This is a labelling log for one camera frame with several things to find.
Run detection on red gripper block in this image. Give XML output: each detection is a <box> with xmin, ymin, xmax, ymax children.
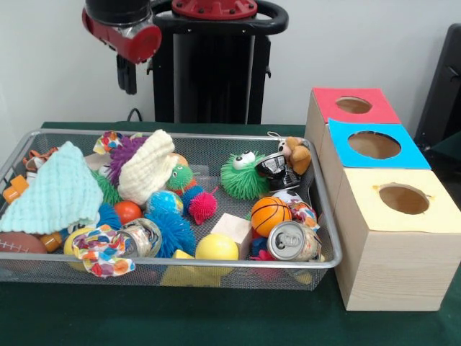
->
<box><xmin>81</xmin><ymin>9</ymin><xmax>163</xmax><ymax>95</ymax></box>

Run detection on colourful polka dot cloth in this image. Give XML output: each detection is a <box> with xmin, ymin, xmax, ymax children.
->
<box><xmin>94</xmin><ymin>130</ymin><xmax>125</xmax><ymax>154</ymax></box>

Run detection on purple spiky ball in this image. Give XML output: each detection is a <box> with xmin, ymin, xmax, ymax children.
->
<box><xmin>108</xmin><ymin>137</ymin><xmax>148</xmax><ymax>185</ymax></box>

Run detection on cream knitted cloth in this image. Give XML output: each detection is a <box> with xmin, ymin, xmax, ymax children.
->
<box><xmin>117</xmin><ymin>130</ymin><xmax>178</xmax><ymax>206</ymax></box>

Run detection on mint green knitted cloth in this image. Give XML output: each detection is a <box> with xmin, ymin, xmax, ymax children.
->
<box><xmin>0</xmin><ymin>141</ymin><xmax>104</xmax><ymax>235</ymax></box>

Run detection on colourful patchwork cloth scrap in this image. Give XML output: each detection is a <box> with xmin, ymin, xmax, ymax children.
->
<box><xmin>71</xmin><ymin>225</ymin><xmax>136</xmax><ymax>278</ymax></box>

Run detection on clear mesh bin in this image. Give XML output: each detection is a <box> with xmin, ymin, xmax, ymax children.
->
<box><xmin>0</xmin><ymin>128</ymin><xmax>343</xmax><ymax>291</ymax></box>

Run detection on wooden box with three holes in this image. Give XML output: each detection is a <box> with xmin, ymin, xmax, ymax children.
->
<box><xmin>304</xmin><ymin>87</ymin><xmax>461</xmax><ymax>312</ymax></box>

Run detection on green fuzzy toy with eyes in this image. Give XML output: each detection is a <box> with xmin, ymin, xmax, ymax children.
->
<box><xmin>91</xmin><ymin>169</ymin><xmax>122</xmax><ymax>207</ymax></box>
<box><xmin>220</xmin><ymin>151</ymin><xmax>270</xmax><ymax>201</ymax></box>

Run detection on yellow tennis ball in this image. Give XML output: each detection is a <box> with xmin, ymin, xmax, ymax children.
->
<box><xmin>195</xmin><ymin>233</ymin><xmax>240</xmax><ymax>262</ymax></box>

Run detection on small brown football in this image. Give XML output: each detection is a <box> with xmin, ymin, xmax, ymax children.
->
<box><xmin>0</xmin><ymin>231</ymin><xmax>48</xmax><ymax>254</ymax></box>

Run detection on small orange basketball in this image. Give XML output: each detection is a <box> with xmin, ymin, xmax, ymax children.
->
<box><xmin>251</xmin><ymin>197</ymin><xmax>292</xmax><ymax>238</ymax></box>

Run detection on silver drink can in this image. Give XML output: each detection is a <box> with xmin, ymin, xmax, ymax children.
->
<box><xmin>267</xmin><ymin>221</ymin><xmax>323</xmax><ymax>262</ymax></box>

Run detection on dark green table cloth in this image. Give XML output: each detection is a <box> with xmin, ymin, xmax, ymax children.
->
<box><xmin>0</xmin><ymin>121</ymin><xmax>461</xmax><ymax>346</ymax></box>

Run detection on black office chair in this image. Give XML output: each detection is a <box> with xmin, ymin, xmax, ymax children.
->
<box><xmin>414</xmin><ymin>24</ymin><xmax>461</xmax><ymax>163</ymax></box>

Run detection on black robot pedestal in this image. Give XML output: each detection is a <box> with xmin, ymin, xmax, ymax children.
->
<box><xmin>140</xmin><ymin>0</ymin><xmax>289</xmax><ymax>125</ymax></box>

